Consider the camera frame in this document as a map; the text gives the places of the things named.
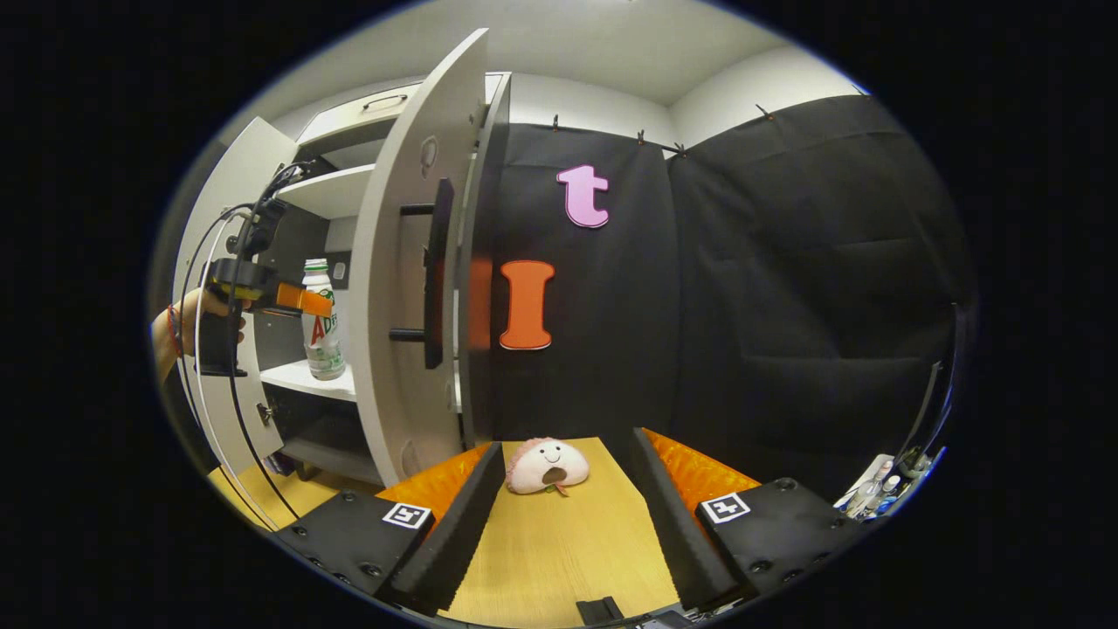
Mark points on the dark metal stand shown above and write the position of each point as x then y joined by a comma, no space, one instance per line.
939,393

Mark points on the red wrist band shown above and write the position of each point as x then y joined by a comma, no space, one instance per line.
174,332

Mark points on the white plastic drink bottle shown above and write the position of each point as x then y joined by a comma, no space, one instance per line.
325,349

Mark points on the white cabinet door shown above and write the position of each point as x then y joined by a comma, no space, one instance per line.
393,262
262,144

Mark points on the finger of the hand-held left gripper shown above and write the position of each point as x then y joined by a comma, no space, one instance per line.
301,299

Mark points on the pink smiling plush toy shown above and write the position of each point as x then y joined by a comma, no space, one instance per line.
546,467

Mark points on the black backdrop cloth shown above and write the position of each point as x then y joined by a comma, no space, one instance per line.
742,306

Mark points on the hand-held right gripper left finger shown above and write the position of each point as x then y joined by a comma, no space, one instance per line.
463,533

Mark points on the white open-front cabinet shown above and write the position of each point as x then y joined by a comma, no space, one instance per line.
332,192

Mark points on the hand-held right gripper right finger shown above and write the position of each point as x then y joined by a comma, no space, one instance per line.
677,524

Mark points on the white cabinet drawer front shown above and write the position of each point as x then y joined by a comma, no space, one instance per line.
349,122

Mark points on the white tray with small bottles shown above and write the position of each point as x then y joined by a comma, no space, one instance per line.
869,489

